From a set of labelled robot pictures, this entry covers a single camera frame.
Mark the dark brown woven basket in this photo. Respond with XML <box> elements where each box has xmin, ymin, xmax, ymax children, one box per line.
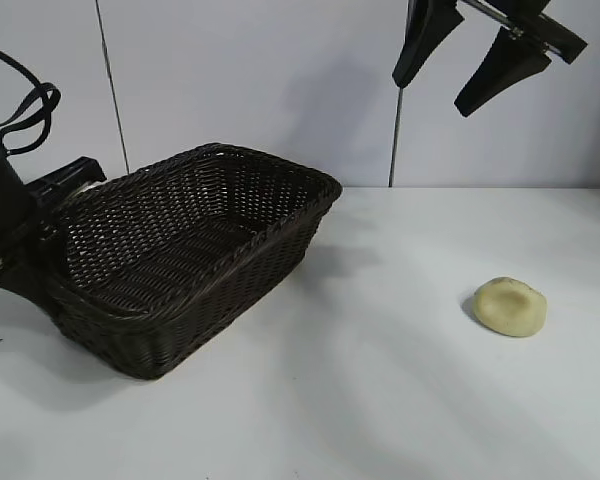
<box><xmin>44</xmin><ymin>142</ymin><xmax>344</xmax><ymax>381</ymax></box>

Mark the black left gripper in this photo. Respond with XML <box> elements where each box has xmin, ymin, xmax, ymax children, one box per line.
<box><xmin>0</xmin><ymin>125</ymin><xmax>108</xmax><ymax>325</ymax></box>

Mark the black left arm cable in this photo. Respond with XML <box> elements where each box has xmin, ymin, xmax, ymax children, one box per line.
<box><xmin>0</xmin><ymin>39</ymin><xmax>62</xmax><ymax>154</ymax></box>

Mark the pale yellow egg yolk pastry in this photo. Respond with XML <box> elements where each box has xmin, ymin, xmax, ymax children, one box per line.
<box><xmin>462</xmin><ymin>276</ymin><xmax>549</xmax><ymax>339</ymax></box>

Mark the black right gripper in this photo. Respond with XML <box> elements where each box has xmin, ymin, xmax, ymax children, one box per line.
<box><xmin>391</xmin><ymin>0</ymin><xmax>590</xmax><ymax>120</ymax></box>

